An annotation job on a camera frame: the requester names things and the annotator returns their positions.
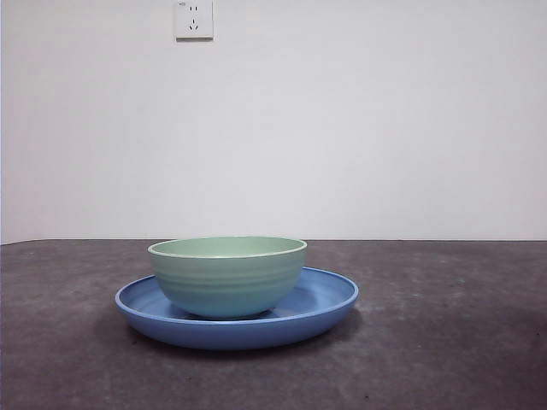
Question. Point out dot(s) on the blue round plate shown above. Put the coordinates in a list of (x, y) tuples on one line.
[(239, 335)]

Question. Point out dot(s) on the green ribbed bowl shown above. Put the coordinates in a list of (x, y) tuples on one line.
[(226, 286)]

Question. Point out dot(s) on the white wall socket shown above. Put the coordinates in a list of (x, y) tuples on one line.
[(194, 25)]

